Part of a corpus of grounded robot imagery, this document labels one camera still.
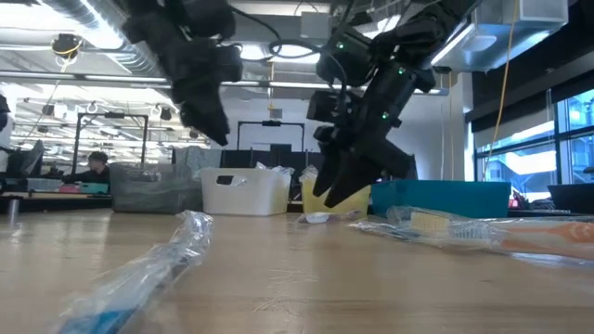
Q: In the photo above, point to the long ceiling light strip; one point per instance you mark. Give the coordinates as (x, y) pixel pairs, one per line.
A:
(287, 85)

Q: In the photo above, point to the yellow plastic bin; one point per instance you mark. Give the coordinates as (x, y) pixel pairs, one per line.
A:
(311, 201)

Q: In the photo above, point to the black tripod frame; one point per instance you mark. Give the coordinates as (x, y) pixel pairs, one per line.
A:
(113, 115)

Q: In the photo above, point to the large window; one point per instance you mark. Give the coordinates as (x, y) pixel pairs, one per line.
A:
(524, 162)

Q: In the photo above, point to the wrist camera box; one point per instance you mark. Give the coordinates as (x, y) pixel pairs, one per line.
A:
(209, 16)
(345, 60)

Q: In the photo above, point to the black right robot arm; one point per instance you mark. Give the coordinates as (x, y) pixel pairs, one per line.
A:
(417, 32)

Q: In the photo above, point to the black spotlight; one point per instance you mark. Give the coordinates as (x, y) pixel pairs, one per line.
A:
(165, 113)

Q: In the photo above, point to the white plastic bin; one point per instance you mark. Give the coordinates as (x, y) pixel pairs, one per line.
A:
(250, 192)

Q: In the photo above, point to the wooden desk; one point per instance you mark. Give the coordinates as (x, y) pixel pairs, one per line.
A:
(46, 195)

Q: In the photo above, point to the teal small box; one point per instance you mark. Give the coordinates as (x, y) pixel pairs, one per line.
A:
(94, 188)

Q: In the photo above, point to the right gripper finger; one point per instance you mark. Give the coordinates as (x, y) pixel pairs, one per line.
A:
(327, 169)
(352, 183)

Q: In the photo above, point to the grey fabric cover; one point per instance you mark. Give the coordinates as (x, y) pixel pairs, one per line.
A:
(199, 158)

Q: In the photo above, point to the flat metal ceiling duct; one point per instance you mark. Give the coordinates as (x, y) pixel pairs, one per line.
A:
(492, 37)

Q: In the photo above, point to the black gantry frame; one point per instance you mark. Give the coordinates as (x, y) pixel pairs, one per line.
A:
(271, 123)

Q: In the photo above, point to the person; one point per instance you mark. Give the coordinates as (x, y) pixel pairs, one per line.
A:
(95, 169)

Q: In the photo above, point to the dark navy tray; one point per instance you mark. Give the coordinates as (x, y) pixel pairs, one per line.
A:
(573, 197)

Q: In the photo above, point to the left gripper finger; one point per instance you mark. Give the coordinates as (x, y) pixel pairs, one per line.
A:
(206, 120)

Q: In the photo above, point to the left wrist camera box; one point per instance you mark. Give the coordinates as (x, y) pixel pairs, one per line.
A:
(209, 16)

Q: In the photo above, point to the black ceiling camera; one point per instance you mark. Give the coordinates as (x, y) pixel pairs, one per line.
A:
(67, 45)

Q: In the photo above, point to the teal plastic bin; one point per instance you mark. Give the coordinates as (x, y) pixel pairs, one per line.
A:
(441, 199)

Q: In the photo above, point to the grey transparent plastic bin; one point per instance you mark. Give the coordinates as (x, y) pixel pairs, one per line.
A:
(153, 188)

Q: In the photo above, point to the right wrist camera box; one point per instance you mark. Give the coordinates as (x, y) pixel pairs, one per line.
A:
(345, 60)

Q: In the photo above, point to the pink small box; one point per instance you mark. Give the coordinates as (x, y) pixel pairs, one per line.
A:
(68, 189)

